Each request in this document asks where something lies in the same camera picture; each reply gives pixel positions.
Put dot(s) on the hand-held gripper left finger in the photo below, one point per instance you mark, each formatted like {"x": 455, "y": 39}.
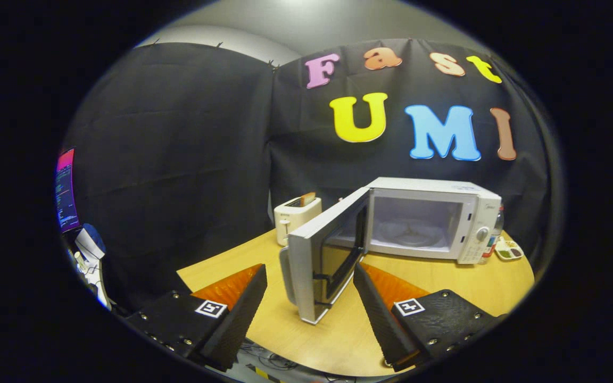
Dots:
{"x": 237, "y": 330}

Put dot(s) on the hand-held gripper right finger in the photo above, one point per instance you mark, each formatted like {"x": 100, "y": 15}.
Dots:
{"x": 383, "y": 324}

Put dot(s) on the divided white dish of beans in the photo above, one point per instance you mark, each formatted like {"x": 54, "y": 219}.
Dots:
{"x": 508, "y": 250}

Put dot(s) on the clear plastic bottle red cap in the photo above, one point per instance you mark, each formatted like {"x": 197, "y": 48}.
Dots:
{"x": 495, "y": 240}

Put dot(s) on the white side desk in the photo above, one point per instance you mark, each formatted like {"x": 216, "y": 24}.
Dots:
{"x": 99, "y": 287}

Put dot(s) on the computer monitor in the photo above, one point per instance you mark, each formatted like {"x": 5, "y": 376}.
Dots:
{"x": 66, "y": 191}

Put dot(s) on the white microwave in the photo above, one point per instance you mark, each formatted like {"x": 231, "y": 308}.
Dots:
{"x": 471, "y": 213}

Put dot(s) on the cream toaster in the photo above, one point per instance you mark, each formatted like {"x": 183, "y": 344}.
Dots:
{"x": 296, "y": 219}

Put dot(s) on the toast slice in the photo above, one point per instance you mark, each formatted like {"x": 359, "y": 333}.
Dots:
{"x": 308, "y": 199}

